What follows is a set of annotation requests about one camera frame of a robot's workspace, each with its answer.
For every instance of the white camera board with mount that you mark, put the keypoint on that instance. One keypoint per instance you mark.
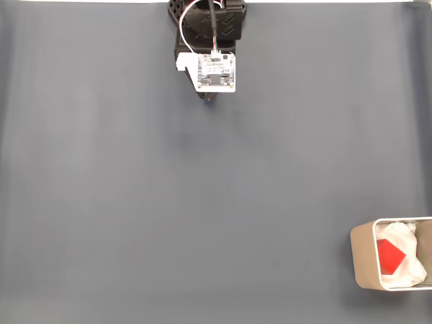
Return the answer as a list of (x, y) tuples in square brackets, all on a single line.
[(216, 72)]

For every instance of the beige metal box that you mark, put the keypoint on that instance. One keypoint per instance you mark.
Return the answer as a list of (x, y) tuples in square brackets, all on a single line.
[(362, 256)]

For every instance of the red cube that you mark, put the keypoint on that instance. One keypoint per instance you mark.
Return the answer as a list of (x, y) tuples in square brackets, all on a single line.
[(389, 256)]

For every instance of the white crumpled tissue paper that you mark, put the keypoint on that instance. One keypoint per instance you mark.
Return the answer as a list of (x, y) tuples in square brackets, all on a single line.
[(410, 236)]

